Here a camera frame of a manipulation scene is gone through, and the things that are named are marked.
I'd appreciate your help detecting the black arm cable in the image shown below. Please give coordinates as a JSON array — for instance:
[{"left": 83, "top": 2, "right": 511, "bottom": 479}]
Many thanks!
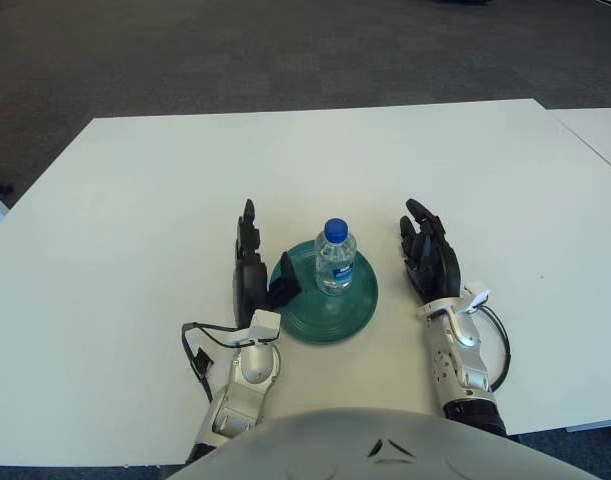
[
  {"left": 180, "top": 322, "right": 246, "bottom": 401},
  {"left": 482, "top": 304, "right": 514, "bottom": 394}
]

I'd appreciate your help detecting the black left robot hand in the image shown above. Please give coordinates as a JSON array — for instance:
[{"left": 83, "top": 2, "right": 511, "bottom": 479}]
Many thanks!
[{"left": 232, "top": 198, "right": 302, "bottom": 331}]

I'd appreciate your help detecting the clear bottle with blue cap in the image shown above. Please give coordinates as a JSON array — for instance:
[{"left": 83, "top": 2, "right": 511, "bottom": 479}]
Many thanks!
[{"left": 314, "top": 217, "right": 359, "bottom": 296}]

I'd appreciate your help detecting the grey robot torso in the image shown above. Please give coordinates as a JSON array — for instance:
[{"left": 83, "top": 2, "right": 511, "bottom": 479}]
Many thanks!
[{"left": 167, "top": 407, "right": 611, "bottom": 480}]

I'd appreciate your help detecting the white neighbouring table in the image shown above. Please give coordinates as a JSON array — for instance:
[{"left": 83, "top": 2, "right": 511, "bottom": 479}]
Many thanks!
[{"left": 547, "top": 107, "right": 611, "bottom": 179}]

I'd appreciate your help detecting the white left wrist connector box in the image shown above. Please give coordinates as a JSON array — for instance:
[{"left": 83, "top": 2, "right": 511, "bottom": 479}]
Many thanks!
[{"left": 237, "top": 308, "right": 284, "bottom": 349}]

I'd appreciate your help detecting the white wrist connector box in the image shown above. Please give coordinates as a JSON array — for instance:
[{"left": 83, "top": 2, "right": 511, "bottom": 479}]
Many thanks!
[
  {"left": 237, "top": 308, "right": 284, "bottom": 349},
  {"left": 462, "top": 283, "right": 491, "bottom": 314}
]

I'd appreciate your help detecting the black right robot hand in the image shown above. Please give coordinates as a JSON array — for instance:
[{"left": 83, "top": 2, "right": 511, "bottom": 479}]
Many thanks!
[{"left": 397, "top": 198, "right": 463, "bottom": 304}]

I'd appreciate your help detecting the white right wrist connector box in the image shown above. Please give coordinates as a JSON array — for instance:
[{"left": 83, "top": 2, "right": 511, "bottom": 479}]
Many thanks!
[{"left": 462, "top": 283, "right": 491, "bottom": 314}]

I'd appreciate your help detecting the round green plate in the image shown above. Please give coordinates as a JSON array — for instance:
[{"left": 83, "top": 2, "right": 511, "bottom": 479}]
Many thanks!
[{"left": 268, "top": 239, "right": 380, "bottom": 344}]

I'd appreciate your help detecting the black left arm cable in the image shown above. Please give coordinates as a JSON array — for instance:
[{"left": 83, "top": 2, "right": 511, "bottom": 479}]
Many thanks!
[{"left": 180, "top": 322, "right": 246, "bottom": 401}]

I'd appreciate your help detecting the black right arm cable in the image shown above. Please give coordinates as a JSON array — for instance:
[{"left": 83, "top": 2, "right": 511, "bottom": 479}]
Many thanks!
[{"left": 482, "top": 304, "right": 514, "bottom": 394}]

